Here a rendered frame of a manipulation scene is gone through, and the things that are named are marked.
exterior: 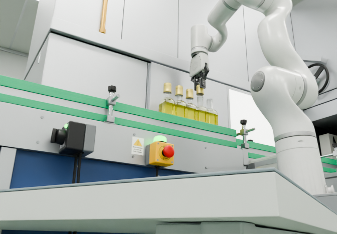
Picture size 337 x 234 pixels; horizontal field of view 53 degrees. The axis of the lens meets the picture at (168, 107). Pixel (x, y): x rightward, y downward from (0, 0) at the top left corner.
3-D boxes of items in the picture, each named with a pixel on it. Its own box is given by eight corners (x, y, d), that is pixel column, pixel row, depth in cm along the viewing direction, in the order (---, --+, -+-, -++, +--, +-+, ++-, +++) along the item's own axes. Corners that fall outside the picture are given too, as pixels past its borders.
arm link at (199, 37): (203, 57, 170) (187, 52, 166) (203, 34, 174) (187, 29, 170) (212, 49, 163) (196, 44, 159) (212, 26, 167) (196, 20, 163)
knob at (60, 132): (60, 146, 97) (48, 144, 96) (62, 131, 99) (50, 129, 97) (64, 143, 94) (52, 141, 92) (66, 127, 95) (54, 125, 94)
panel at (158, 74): (283, 158, 196) (277, 103, 208) (287, 157, 193) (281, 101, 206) (145, 131, 152) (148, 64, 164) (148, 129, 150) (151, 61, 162)
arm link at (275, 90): (325, 138, 100) (310, 67, 109) (279, 130, 92) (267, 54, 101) (294, 149, 110) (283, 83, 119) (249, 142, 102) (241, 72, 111)
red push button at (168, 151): (169, 148, 111) (175, 146, 109) (169, 160, 110) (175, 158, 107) (159, 146, 109) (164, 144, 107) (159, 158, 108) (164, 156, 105)
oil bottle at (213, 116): (211, 156, 152) (210, 112, 160) (220, 154, 148) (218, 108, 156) (201, 155, 150) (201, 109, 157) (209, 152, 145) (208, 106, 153)
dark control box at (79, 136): (84, 158, 102) (87, 132, 105) (94, 153, 95) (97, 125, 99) (56, 155, 98) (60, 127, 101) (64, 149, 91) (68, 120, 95)
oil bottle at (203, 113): (202, 155, 149) (201, 109, 157) (210, 152, 145) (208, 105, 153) (191, 153, 147) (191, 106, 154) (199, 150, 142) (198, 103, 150)
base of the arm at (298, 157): (348, 205, 98) (334, 143, 105) (338, 197, 83) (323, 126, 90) (282, 210, 107) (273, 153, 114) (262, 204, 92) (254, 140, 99)
